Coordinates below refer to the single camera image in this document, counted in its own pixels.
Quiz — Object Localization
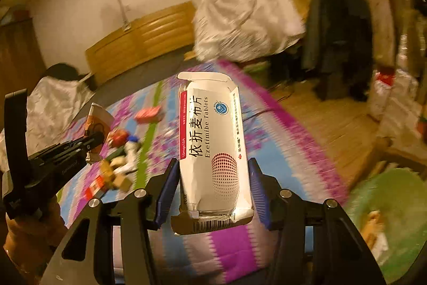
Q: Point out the wooden headboard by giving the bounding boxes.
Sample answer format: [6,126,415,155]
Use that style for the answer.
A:
[85,1,197,85]

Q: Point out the wooden blocks cluster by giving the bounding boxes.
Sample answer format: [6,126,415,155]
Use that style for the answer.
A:
[98,160,116,185]

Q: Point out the dark coats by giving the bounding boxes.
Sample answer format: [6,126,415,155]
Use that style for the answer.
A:
[302,0,374,102]

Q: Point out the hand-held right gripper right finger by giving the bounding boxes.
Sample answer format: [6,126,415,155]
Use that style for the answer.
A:
[247,157,384,285]

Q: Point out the white plastic cover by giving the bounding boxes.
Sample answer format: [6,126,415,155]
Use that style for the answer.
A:
[193,0,306,63]

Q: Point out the green plastic basin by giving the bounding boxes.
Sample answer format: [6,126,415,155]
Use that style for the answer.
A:
[345,168,427,285]

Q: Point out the small red box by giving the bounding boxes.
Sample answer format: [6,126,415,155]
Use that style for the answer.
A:
[134,106,164,123]

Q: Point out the cardboard scrap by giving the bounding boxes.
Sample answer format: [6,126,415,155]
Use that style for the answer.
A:
[360,210,389,259]

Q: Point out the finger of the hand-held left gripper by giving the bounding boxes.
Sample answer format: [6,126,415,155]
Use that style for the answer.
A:
[65,131,105,155]

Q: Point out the dark cloth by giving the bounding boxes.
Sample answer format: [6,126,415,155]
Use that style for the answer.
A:
[45,63,89,82]

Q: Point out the wooden chair frame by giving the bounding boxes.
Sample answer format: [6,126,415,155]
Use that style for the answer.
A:
[377,135,427,169]

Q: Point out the red apple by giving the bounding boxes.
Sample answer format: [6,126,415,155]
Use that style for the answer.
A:
[107,130,129,149]

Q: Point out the green bin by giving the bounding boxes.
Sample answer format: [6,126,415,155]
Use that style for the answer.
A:
[243,60,271,75]

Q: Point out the red and white box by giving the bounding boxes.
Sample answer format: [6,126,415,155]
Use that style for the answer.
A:
[85,178,110,200]

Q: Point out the white crumpled cloth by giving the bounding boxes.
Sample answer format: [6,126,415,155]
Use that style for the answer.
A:
[0,76,96,172]

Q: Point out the pack of water bottles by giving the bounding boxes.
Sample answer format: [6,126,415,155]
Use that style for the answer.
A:
[395,9,427,79]

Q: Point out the white bottle with blue cap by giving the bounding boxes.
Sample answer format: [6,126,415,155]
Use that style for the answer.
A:
[110,135,142,174]

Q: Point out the beige curtain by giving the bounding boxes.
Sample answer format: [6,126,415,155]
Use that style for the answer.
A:
[270,0,417,72]

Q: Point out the tan cardboard box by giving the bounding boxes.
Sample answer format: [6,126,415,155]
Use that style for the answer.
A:
[113,173,134,192]

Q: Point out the black cable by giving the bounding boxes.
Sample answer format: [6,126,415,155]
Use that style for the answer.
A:
[243,78,301,122]

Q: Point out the white medicine box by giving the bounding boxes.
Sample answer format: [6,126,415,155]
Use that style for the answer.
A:
[171,71,256,236]

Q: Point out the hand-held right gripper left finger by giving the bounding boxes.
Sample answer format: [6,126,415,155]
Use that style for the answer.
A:
[40,157,181,285]

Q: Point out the orange and white box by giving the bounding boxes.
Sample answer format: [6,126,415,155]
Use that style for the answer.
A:
[85,103,116,163]

